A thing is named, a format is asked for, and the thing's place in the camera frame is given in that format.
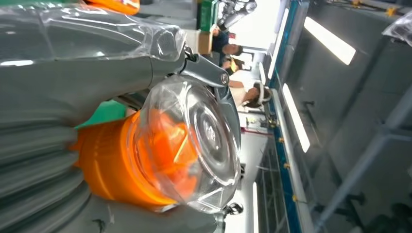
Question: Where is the green table mat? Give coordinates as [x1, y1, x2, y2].
[75, 100, 128, 130]

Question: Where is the brown cardboard box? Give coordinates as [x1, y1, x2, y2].
[197, 30, 214, 55]

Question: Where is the green box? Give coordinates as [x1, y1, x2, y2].
[199, 0, 220, 33]

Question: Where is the person in background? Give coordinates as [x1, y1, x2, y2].
[222, 56, 246, 77]
[211, 28, 243, 65]

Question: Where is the person with white headset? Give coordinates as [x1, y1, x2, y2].
[230, 80, 273, 109]

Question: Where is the white light panel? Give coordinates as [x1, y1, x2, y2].
[282, 83, 311, 154]
[304, 16, 357, 66]

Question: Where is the clear plastic bag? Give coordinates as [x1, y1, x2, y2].
[382, 11, 412, 47]

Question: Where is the blue wall rail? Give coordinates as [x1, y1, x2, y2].
[269, 0, 303, 233]

